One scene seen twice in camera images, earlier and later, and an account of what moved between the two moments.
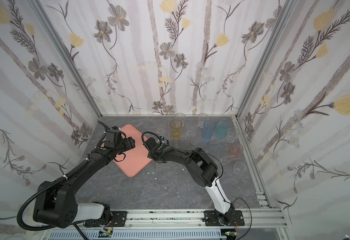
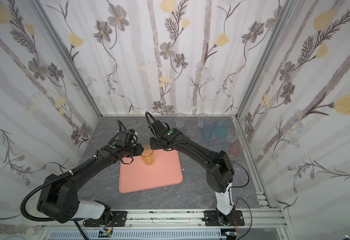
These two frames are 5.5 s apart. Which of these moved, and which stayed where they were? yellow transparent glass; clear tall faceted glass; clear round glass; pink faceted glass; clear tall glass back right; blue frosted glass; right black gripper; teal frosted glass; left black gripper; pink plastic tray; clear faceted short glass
Moved: yellow transparent glass; pink plastic tray; left black gripper; right black gripper
Stayed: pink faceted glass; clear faceted short glass; clear tall faceted glass; blue frosted glass; teal frosted glass; clear round glass; clear tall glass back right
